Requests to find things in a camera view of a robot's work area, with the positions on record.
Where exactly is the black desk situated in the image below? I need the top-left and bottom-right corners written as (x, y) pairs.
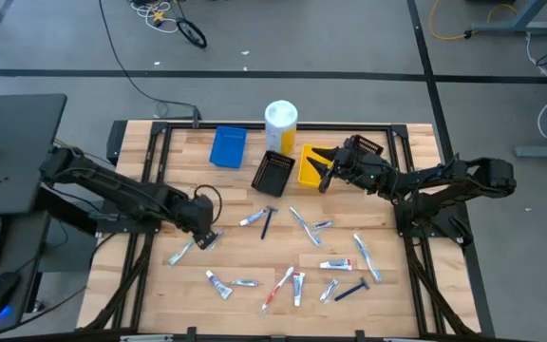
top-left (0, 93), bottom-right (68, 333)

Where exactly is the yellow floor cable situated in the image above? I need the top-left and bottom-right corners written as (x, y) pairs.
top-left (427, 0), bottom-right (519, 42)

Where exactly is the black computer mouse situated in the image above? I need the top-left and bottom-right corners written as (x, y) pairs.
top-left (0, 271), bottom-right (22, 318)

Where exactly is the grey metal desk foot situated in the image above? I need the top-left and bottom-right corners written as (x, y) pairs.
top-left (514, 142), bottom-right (547, 159)
top-left (462, 0), bottom-right (547, 39)

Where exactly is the yellow plastic basket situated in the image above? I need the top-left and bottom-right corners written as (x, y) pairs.
top-left (296, 142), bottom-right (336, 189)

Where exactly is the black plastic basket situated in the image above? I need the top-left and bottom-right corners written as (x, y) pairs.
top-left (250, 150), bottom-right (297, 199)
top-left (351, 134), bottom-right (385, 156)

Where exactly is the green toothbrush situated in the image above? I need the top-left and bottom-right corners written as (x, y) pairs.
top-left (167, 237), bottom-right (195, 267)

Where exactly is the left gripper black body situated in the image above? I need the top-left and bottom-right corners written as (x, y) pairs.
top-left (183, 193), bottom-right (217, 238)

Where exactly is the black aluminium table frame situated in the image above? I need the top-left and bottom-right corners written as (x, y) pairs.
top-left (76, 119), bottom-right (497, 342)

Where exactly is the small white toothpaste tube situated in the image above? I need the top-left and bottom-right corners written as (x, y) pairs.
top-left (238, 208), bottom-right (269, 227)
top-left (292, 270), bottom-right (307, 308)
top-left (204, 269), bottom-right (234, 300)
top-left (319, 257), bottom-right (353, 272)

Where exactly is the white yellow wipes canister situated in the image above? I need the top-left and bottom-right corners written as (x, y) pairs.
top-left (264, 99), bottom-right (299, 157)

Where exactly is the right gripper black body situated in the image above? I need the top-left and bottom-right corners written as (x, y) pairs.
top-left (330, 136), bottom-right (394, 197)

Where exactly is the red toothbrush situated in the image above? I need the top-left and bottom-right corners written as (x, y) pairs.
top-left (259, 265), bottom-right (296, 313)

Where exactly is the coiled black cable loop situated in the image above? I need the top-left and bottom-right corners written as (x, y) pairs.
top-left (176, 16), bottom-right (208, 49)

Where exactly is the long black floor cable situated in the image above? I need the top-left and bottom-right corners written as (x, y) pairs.
top-left (97, 0), bottom-right (203, 129)

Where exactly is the blue toothbrush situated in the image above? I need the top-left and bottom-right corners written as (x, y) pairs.
top-left (352, 230), bottom-right (383, 283)
top-left (288, 205), bottom-right (323, 247)

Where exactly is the white floor cable bundle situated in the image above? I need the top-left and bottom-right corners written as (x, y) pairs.
top-left (129, 0), bottom-right (179, 34)

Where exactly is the blue plastic basket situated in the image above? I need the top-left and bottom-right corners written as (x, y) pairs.
top-left (209, 125), bottom-right (249, 170)

